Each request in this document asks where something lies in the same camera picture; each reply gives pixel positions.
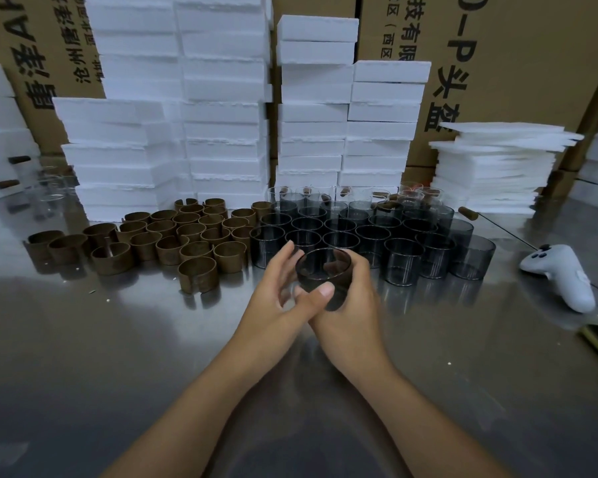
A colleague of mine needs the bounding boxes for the smoky transparent plastic cup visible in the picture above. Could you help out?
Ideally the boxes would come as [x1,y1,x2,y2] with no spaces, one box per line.
[295,247,353,312]

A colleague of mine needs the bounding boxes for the brown-handled metal rod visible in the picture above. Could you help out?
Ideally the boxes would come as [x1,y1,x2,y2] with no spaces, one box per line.
[458,206,537,248]

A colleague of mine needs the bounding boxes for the person's left hand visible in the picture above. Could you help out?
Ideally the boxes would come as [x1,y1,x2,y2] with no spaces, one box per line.
[231,240,336,364]

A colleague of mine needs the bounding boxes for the stepped stack white foam blocks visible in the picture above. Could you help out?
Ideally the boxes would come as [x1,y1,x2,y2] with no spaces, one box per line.
[274,14,432,190]

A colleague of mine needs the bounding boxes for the white game controller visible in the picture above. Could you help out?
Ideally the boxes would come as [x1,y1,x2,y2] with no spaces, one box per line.
[519,243,597,314]

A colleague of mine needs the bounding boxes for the person's right forearm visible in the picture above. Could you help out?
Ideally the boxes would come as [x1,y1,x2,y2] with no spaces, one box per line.
[348,365,512,478]

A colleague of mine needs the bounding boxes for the tall stack white foam blocks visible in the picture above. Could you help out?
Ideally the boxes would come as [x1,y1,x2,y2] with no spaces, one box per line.
[52,0,274,222]

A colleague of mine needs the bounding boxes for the person's left forearm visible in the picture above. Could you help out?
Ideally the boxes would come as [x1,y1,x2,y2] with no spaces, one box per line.
[102,338,305,478]

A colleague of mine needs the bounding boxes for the bunch of clear plastic cups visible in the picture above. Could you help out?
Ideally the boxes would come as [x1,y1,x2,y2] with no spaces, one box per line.
[22,166,78,202]

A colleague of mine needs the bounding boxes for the person's right hand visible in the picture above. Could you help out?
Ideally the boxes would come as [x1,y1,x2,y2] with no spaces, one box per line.
[294,251,397,382]

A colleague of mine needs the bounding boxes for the group of brown sleeve rings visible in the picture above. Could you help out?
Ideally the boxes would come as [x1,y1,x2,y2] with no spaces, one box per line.
[25,197,275,294]

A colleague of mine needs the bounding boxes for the large printed cardboard box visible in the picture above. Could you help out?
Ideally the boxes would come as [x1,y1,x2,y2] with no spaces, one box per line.
[356,0,598,167]

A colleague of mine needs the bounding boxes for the stack of thin foam sheets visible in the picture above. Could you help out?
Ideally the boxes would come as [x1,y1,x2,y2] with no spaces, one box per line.
[428,121,585,216]

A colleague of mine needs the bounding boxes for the cluster of transparent plastic cups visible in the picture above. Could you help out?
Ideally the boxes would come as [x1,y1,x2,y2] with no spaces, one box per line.
[249,183,497,287]

